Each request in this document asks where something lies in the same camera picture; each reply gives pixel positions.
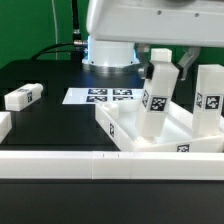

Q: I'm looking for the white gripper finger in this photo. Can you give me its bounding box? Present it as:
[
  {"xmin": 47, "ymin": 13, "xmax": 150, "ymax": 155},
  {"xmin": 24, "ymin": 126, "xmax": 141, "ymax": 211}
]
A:
[
  {"xmin": 176, "ymin": 47, "xmax": 201, "ymax": 80},
  {"xmin": 135, "ymin": 43, "xmax": 154, "ymax": 79}
]

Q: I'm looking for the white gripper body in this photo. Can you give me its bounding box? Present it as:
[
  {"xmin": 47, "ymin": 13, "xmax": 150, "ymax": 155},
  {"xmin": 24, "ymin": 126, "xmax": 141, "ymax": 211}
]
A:
[{"xmin": 87, "ymin": 0, "xmax": 224, "ymax": 47}]

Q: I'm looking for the white desk top tray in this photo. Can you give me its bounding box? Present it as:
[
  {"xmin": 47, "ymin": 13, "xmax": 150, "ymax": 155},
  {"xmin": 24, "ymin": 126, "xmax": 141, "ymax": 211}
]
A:
[{"xmin": 95, "ymin": 99, "xmax": 224, "ymax": 153}]

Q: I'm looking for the printed fiducial marker sheet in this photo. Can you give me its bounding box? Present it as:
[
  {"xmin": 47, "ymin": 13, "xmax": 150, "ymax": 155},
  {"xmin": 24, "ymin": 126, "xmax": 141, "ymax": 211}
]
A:
[{"xmin": 63, "ymin": 88, "xmax": 142, "ymax": 105}]

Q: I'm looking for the white left obstacle block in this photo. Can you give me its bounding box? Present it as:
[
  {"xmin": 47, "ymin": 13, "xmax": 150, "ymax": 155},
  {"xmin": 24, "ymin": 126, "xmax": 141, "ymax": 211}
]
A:
[{"xmin": 0, "ymin": 112, "xmax": 12, "ymax": 144}]

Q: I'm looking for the white front obstacle bar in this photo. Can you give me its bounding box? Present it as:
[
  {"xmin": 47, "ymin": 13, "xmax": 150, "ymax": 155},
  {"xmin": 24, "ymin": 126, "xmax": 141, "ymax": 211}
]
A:
[{"xmin": 0, "ymin": 151, "xmax": 224, "ymax": 180}]

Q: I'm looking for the black thick cable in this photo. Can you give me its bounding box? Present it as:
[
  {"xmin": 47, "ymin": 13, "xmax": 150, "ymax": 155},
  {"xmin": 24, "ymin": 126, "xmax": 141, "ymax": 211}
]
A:
[{"xmin": 29, "ymin": 0, "xmax": 88, "ymax": 62}]

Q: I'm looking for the thin white cable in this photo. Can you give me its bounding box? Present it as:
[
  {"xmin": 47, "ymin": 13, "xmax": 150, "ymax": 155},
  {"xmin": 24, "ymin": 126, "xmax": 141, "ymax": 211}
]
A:
[{"xmin": 51, "ymin": 0, "xmax": 59, "ymax": 61}]

